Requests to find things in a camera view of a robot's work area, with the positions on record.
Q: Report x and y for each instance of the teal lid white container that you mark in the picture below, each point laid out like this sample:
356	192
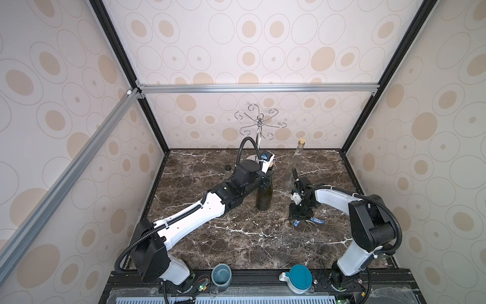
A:
299	279

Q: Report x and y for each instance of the horizontal aluminium rail back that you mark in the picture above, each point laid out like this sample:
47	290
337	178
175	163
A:
249	88

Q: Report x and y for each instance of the dark green wine bottle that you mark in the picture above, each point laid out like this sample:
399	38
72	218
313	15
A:
264	197

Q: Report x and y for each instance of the grey teal cup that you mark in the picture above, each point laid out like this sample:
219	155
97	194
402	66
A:
221	276

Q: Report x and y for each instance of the chrome glass rack stand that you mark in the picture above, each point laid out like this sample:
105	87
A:
258	120

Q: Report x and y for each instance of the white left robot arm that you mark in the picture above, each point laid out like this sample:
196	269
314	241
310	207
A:
151	241

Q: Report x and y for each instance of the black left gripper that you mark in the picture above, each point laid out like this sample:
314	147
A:
266	181

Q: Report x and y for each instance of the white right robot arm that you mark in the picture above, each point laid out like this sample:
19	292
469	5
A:
375	229

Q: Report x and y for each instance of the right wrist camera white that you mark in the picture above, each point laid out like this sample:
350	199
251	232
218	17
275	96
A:
296	198

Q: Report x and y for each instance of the aluminium rail left side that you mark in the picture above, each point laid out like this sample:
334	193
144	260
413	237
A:
39	217

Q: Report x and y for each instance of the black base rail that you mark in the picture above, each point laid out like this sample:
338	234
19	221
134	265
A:
266	278

